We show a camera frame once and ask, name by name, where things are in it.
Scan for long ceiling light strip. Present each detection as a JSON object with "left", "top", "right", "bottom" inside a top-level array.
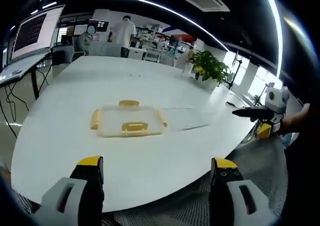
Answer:
[{"left": 95, "top": 0, "right": 229, "bottom": 53}]

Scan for clear container lid yellow clips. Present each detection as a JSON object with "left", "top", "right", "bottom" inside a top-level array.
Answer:
[{"left": 89, "top": 99, "right": 169, "bottom": 139}]

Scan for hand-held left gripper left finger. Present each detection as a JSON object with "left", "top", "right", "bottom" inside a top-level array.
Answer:
[{"left": 37, "top": 155, "right": 105, "bottom": 226}]

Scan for large wall monitor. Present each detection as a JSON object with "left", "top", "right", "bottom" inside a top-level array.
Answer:
[{"left": 9, "top": 5, "right": 66, "bottom": 62}]

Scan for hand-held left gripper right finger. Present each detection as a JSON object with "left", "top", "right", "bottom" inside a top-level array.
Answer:
[{"left": 209, "top": 157, "right": 272, "bottom": 226}]

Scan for white cup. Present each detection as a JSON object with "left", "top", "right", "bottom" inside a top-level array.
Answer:
[{"left": 181, "top": 62, "right": 193, "bottom": 77}]

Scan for white cabinet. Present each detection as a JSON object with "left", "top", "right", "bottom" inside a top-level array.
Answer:
[{"left": 128, "top": 46, "right": 148, "bottom": 61}]

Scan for curved ceiling light strip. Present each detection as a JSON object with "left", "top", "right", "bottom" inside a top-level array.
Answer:
[{"left": 259, "top": 0, "right": 284, "bottom": 77}]

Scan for black tripod stand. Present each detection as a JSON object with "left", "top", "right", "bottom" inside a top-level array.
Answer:
[{"left": 226, "top": 51, "right": 245, "bottom": 91}]

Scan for side desk with black legs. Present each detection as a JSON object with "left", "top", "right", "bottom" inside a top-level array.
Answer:
[{"left": 0, "top": 52, "right": 55, "bottom": 100}]

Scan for green potted plant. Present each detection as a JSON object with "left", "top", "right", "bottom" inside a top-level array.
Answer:
[{"left": 191, "top": 50, "right": 232, "bottom": 93}]

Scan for small dark screen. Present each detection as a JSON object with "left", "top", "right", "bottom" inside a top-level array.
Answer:
[{"left": 88, "top": 19, "right": 110, "bottom": 33}]

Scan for black hanging cables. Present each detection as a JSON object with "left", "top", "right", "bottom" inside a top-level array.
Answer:
[{"left": 0, "top": 82, "right": 21, "bottom": 139}]

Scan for dark office chair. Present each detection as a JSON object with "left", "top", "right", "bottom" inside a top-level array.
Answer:
[{"left": 50, "top": 46, "right": 74, "bottom": 68}]

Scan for grey mesh chair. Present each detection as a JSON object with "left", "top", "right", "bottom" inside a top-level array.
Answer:
[{"left": 99, "top": 133, "right": 290, "bottom": 226}]

